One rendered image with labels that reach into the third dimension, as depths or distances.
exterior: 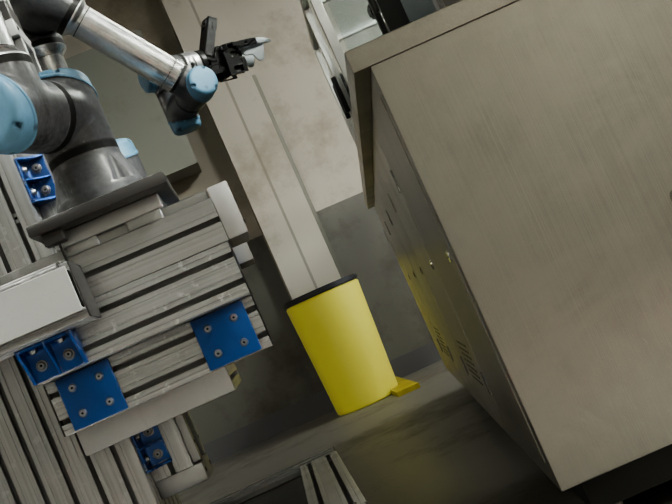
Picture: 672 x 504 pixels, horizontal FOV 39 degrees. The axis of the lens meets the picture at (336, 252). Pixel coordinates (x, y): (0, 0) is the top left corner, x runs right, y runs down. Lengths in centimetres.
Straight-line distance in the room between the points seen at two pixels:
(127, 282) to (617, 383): 80
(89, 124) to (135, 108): 389
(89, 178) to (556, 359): 80
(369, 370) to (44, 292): 361
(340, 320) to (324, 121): 139
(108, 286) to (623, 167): 85
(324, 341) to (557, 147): 341
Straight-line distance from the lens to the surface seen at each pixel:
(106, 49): 221
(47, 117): 148
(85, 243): 152
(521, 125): 158
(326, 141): 567
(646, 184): 161
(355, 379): 488
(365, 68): 159
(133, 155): 207
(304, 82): 575
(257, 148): 539
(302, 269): 529
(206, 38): 244
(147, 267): 150
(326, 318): 485
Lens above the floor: 51
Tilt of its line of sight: 3 degrees up
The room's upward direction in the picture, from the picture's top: 24 degrees counter-clockwise
